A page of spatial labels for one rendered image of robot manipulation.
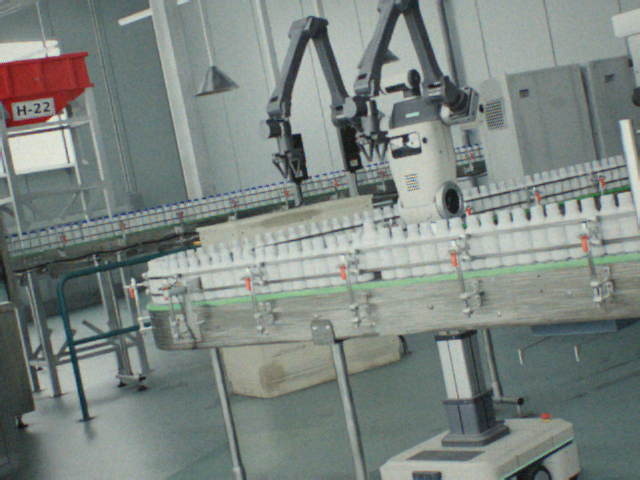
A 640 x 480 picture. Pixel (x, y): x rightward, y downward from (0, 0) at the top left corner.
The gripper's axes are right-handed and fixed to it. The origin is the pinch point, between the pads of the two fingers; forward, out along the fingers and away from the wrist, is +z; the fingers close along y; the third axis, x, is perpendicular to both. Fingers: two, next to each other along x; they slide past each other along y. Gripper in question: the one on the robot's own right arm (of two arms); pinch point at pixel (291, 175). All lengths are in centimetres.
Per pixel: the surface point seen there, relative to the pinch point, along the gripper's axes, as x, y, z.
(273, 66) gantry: -398, -430, -93
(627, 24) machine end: -48, -376, -52
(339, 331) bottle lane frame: 27, 21, 55
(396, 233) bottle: 57, 17, 25
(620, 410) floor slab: 9, -185, 140
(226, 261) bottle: -24.5, 16.9, 26.6
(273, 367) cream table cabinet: -269, -236, 122
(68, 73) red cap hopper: -533, -324, -120
